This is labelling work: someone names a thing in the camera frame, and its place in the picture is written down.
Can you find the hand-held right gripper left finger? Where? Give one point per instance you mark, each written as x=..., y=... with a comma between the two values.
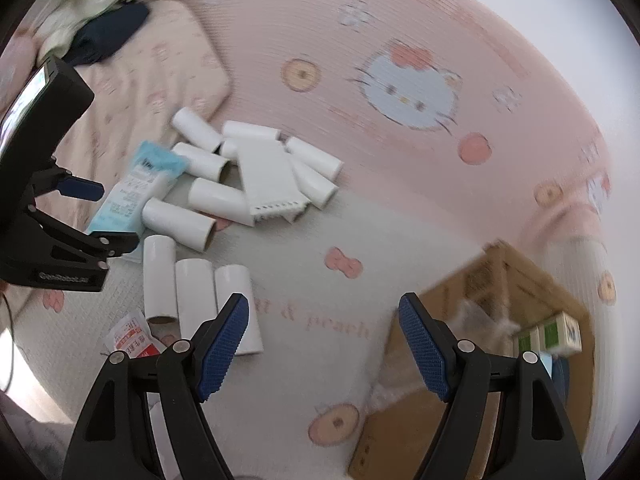
x=225, y=350

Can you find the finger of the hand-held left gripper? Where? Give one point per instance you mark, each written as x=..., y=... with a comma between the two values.
x=82, y=188
x=107, y=242

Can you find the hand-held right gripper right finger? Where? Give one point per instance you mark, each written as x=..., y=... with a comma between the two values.
x=420, y=345

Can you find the brown cardboard box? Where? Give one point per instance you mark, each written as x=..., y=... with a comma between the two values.
x=400, y=440

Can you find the pile of white paper tubes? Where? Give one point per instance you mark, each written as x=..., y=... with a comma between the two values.
x=220, y=200

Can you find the clear plastic bag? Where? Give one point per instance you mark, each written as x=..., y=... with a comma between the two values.
x=475, y=320

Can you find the light blue tissue packet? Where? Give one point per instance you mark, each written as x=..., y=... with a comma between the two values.
x=145, y=170

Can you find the red and white sachet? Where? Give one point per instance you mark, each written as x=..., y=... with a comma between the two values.
x=132, y=337

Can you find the dark blue cloth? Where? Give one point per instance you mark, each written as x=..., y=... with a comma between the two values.
x=110, y=30

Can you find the light blue book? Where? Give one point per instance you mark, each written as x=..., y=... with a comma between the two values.
x=546, y=362

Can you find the green white carton pack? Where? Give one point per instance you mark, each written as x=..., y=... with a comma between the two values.
x=557, y=335

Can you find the pink printed pillow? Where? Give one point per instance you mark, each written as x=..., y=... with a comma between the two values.
x=165, y=60

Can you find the pink cartoon printed blanket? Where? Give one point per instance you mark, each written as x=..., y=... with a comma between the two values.
x=350, y=210

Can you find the white comb-edged plastic piece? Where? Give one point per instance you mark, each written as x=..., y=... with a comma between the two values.
x=265, y=175

